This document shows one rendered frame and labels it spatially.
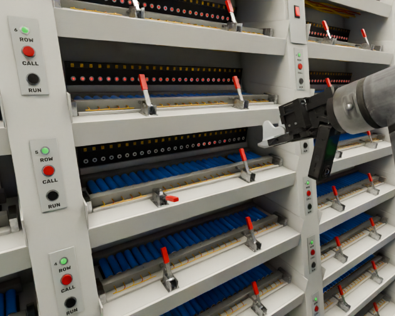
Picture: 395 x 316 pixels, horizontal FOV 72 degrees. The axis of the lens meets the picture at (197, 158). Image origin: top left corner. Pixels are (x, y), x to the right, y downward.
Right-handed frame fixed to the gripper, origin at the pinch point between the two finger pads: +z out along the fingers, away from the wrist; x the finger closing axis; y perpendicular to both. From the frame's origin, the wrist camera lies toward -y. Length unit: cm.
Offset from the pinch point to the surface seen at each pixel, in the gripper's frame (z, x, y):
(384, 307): 28, -81, -83
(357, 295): 22, -54, -65
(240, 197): 9.4, 4.4, -11.3
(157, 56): 19.8, 13.7, 32.4
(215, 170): 13.2, 7.3, -3.0
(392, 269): 22, -84, -65
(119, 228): 8.8, 36.7, -10.2
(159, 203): 8.2, 27.5, -7.4
